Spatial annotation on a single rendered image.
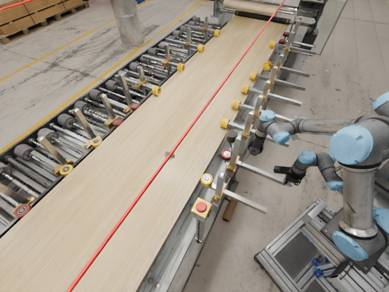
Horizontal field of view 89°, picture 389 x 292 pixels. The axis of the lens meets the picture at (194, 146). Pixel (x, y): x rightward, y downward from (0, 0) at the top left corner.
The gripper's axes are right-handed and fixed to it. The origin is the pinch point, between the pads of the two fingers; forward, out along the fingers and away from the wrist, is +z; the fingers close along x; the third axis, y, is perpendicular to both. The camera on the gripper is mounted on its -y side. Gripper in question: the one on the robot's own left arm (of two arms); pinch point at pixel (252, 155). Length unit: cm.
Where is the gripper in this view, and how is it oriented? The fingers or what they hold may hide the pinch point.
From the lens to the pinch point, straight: 136.1
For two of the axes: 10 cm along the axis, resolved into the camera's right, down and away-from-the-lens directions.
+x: -8.8, -3.6, 3.0
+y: 4.7, -6.9, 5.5
